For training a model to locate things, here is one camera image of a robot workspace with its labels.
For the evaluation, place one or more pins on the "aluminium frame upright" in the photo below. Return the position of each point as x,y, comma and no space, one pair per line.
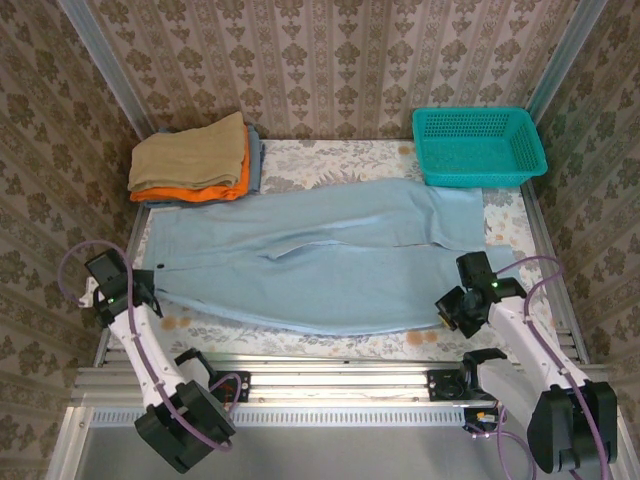
107,65
550,70

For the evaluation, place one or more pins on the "light blue trousers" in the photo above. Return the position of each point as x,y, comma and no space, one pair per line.
300,280

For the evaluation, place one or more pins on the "beige folded trousers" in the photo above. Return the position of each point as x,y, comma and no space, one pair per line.
185,155

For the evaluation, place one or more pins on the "teal plastic basket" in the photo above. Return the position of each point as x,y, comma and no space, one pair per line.
475,145

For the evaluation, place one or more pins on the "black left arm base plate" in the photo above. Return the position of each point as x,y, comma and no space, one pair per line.
244,387

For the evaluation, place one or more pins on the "grey metal bench panel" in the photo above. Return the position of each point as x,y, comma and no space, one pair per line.
325,450

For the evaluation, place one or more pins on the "aluminium mounting rail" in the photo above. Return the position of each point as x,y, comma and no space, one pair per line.
340,385

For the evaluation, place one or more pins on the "stack of folded towels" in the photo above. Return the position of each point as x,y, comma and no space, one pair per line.
256,165

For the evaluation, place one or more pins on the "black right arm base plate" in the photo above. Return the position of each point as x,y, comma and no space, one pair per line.
440,387

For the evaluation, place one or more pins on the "orange folded trousers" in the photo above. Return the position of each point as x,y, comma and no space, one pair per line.
200,195

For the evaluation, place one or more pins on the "floral tablecloth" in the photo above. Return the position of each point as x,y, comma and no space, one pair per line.
350,160

